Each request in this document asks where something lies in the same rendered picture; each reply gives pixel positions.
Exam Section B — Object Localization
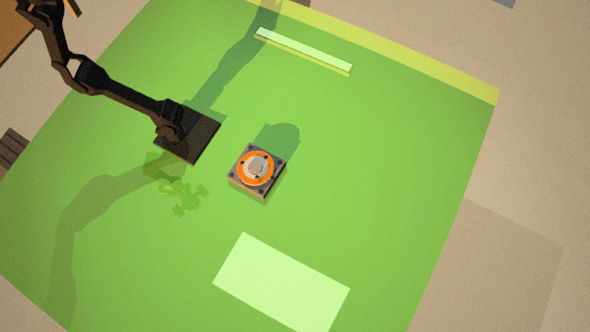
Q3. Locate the orange round plate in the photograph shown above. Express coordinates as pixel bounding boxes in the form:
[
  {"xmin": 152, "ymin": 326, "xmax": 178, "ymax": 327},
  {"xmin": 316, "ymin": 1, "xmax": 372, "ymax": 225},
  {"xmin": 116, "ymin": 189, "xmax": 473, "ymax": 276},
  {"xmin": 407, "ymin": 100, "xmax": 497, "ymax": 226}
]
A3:
[{"xmin": 237, "ymin": 151, "xmax": 274, "ymax": 186}]

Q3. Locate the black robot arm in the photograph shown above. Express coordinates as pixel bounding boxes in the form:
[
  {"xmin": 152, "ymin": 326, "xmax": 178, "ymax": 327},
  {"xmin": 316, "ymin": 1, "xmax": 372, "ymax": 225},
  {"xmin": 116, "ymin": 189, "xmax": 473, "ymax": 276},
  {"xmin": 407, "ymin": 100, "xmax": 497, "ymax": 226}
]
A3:
[{"xmin": 15, "ymin": 0, "xmax": 189, "ymax": 146}]

